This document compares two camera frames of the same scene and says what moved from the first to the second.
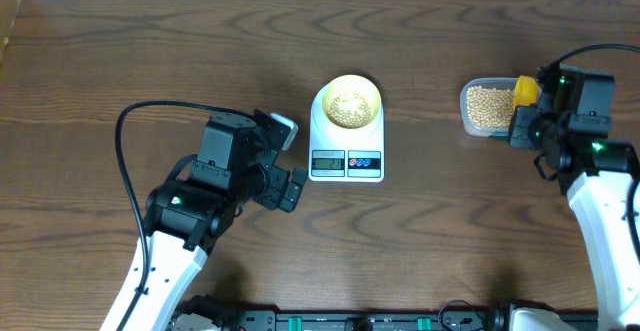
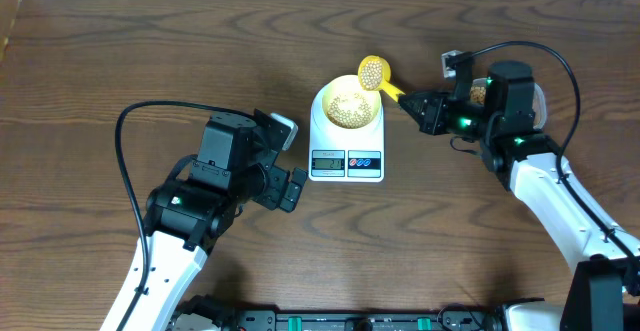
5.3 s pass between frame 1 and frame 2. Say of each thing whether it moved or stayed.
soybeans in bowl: stayed
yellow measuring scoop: moved
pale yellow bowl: stayed
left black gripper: stayed
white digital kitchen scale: stayed
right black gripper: moved
